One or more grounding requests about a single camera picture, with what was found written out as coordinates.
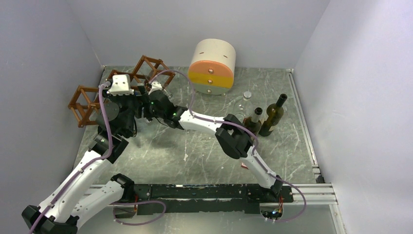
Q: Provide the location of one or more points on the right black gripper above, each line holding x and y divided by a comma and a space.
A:
146, 113

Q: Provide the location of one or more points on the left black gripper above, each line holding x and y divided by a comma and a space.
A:
138, 98

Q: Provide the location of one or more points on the brown wooden wine rack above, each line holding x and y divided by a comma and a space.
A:
83, 107

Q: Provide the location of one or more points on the clear bottle silver cap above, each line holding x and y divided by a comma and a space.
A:
242, 106

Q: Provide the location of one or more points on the dark brown wine bottle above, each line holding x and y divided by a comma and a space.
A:
253, 123

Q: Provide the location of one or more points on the olive green wine bottle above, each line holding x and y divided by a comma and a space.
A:
274, 112

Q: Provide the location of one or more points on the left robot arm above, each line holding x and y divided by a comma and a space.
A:
65, 211

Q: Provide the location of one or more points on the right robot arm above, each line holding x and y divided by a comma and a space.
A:
235, 140

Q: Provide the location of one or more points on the cylindrical drawer cabinet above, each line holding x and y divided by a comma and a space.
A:
212, 67

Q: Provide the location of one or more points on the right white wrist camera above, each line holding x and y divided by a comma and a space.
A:
155, 86

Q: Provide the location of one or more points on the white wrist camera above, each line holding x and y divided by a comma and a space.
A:
155, 86
121, 85

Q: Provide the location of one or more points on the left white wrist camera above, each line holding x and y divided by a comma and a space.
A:
121, 85

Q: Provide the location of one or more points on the black base frame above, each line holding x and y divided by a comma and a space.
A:
149, 199

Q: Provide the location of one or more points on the aluminium rail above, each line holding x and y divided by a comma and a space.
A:
313, 193

